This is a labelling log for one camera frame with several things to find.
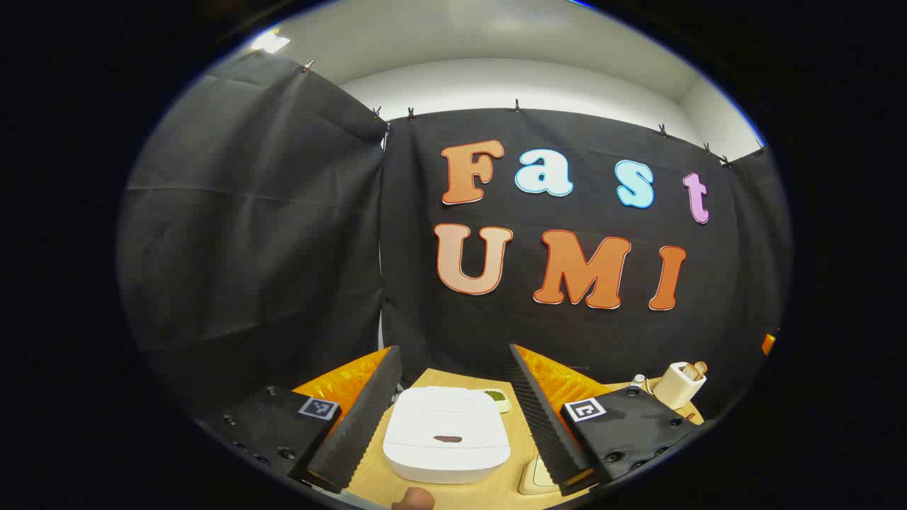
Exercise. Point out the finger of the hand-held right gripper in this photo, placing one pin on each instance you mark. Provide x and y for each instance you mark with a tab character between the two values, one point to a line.
768	343

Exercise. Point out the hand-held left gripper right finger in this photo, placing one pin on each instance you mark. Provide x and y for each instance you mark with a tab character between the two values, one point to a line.
542	418

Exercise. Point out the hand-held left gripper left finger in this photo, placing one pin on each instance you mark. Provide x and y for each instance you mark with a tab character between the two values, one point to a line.
354	425

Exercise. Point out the cream rice container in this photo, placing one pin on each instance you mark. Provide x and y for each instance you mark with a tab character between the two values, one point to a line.
533	478

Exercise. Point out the white rice cooker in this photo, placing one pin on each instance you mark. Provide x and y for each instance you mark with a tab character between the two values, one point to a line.
446	418

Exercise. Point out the white divided grain dish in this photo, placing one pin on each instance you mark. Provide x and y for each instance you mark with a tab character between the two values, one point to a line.
497	399

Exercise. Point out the white bottle with green label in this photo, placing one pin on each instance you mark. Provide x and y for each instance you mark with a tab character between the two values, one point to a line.
638	381

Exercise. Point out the white toaster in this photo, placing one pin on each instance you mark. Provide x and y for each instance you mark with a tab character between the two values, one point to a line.
673	389

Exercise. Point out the black backdrop cloth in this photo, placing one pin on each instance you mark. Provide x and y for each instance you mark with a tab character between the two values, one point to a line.
283	248

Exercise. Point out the row of cloth clips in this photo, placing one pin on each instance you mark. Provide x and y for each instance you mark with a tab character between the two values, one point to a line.
517	106

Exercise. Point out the ceiling light panel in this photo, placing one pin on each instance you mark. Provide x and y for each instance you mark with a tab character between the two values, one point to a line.
271	41

